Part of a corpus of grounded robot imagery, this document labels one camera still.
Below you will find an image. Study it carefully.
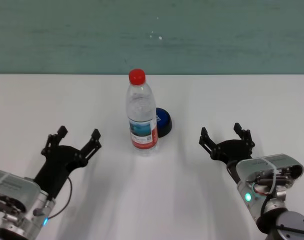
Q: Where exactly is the white zip tie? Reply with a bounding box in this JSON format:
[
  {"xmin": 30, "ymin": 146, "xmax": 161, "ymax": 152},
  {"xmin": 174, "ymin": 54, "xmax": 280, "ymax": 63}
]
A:
[
  {"xmin": 0, "ymin": 173, "xmax": 10, "ymax": 208},
  {"xmin": 260, "ymin": 156, "xmax": 280, "ymax": 195}
]

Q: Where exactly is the clear water bottle red cap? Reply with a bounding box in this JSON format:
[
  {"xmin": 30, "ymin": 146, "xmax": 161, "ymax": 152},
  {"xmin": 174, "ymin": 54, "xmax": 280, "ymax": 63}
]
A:
[{"xmin": 126, "ymin": 68, "xmax": 160, "ymax": 158}]

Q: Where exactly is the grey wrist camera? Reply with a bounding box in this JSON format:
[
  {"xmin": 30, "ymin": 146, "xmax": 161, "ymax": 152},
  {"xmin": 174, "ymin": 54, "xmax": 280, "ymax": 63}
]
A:
[
  {"xmin": 235, "ymin": 153, "xmax": 304, "ymax": 198},
  {"xmin": 0, "ymin": 167, "xmax": 42, "ymax": 221}
]

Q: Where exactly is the blue push button black base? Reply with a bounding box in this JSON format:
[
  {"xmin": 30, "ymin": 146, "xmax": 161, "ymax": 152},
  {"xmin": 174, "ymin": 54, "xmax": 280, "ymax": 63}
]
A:
[{"xmin": 155, "ymin": 107, "xmax": 173, "ymax": 138}]

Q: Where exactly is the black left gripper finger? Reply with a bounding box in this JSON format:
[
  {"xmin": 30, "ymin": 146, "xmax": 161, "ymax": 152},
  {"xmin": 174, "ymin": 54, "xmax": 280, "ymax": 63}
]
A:
[
  {"xmin": 75, "ymin": 128, "xmax": 102, "ymax": 161},
  {"xmin": 40, "ymin": 125, "xmax": 68, "ymax": 156}
]

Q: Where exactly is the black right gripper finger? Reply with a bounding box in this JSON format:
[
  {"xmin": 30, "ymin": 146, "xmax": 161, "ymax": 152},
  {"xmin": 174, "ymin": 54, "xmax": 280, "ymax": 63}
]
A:
[
  {"xmin": 198, "ymin": 127, "xmax": 219, "ymax": 160},
  {"xmin": 233, "ymin": 122, "xmax": 256, "ymax": 153}
]

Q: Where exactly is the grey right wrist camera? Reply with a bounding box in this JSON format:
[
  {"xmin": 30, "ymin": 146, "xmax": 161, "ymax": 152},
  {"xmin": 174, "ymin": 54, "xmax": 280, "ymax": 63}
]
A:
[{"xmin": 235, "ymin": 153, "xmax": 304, "ymax": 198}]

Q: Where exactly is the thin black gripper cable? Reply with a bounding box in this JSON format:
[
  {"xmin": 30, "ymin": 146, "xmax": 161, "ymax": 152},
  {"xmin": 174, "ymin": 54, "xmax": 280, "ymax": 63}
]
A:
[{"xmin": 45, "ymin": 176, "xmax": 74, "ymax": 221}]

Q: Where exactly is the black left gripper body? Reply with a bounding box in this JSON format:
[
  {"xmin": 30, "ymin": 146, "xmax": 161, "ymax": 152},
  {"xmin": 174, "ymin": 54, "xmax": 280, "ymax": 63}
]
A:
[{"xmin": 33, "ymin": 146, "xmax": 89, "ymax": 200}]

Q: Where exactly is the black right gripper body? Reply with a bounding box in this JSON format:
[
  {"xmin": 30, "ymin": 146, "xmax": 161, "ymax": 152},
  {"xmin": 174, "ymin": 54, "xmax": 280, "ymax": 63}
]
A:
[{"xmin": 210, "ymin": 139, "xmax": 253, "ymax": 182}]

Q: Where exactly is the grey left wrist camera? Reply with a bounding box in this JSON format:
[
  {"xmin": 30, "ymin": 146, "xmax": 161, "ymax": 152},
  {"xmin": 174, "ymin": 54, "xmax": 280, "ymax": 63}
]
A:
[{"xmin": 0, "ymin": 167, "xmax": 42, "ymax": 221}]

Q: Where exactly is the thick black camera cable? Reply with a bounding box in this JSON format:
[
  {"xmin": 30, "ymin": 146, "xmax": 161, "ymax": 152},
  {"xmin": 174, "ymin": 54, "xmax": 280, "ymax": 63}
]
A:
[{"xmin": 259, "ymin": 193, "xmax": 272, "ymax": 223}]

